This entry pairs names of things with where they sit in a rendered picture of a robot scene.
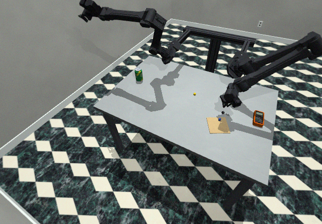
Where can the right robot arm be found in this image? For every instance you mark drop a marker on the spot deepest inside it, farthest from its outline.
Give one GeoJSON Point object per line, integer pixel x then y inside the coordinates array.
{"type": "Point", "coordinates": [148, 18]}

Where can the orange multimeter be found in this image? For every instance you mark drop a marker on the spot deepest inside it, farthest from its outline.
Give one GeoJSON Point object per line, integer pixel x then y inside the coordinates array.
{"type": "Point", "coordinates": [258, 118]}

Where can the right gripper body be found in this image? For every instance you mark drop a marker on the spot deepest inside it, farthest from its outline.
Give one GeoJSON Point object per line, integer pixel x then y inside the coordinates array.
{"type": "Point", "coordinates": [84, 15]}

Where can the tan mat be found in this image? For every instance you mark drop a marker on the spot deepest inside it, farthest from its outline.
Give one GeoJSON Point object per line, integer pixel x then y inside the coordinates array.
{"type": "Point", "coordinates": [216, 126]}

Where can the green and yellow drink can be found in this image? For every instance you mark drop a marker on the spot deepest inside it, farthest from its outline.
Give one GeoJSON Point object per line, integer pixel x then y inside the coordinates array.
{"type": "Point", "coordinates": [138, 74]}

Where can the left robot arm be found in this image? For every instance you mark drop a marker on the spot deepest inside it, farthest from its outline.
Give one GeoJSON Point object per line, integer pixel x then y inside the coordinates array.
{"type": "Point", "coordinates": [279, 60]}

